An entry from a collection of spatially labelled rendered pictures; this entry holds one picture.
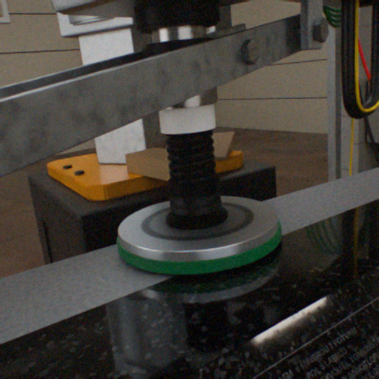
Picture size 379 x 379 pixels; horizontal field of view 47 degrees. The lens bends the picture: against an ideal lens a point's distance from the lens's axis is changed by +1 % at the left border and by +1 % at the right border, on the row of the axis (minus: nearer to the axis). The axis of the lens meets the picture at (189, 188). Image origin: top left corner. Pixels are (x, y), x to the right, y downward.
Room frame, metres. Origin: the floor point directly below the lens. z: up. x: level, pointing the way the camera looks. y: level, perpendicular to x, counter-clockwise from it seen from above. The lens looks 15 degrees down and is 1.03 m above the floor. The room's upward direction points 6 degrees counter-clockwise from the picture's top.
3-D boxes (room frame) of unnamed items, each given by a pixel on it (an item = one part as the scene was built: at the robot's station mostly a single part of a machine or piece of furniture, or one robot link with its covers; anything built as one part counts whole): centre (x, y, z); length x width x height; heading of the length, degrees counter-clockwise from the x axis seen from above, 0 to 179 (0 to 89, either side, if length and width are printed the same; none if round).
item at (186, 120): (0.55, -0.01, 0.97); 0.07 x 0.07 x 0.04
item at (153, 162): (1.10, 0.06, 0.81); 0.20 x 0.10 x 0.05; 37
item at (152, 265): (0.55, -0.01, 0.83); 0.22 x 0.22 x 0.04
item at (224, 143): (1.28, -0.09, 0.80); 0.20 x 0.10 x 0.05; 165
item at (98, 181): (1.34, 0.14, 0.76); 0.49 x 0.49 x 0.05; 29
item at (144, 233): (0.55, -0.01, 0.83); 0.21 x 0.21 x 0.01
